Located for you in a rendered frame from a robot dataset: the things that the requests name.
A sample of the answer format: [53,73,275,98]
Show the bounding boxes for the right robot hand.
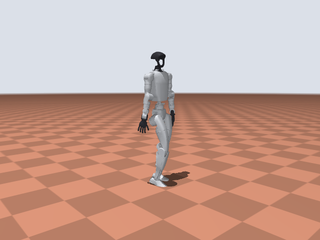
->
[138,114,149,133]

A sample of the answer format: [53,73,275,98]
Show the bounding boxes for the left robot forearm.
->
[167,96,175,113]

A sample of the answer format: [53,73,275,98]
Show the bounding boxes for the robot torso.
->
[150,69,169,120]

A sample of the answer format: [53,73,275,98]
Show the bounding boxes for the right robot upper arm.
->
[143,73,154,101]

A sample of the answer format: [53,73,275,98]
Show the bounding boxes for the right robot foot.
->
[149,176,167,187]

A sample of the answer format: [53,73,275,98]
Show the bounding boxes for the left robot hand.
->
[170,110,175,127]

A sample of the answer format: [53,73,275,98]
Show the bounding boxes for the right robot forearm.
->
[142,93,151,119]

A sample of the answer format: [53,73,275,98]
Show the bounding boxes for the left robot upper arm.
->
[168,73,175,98]

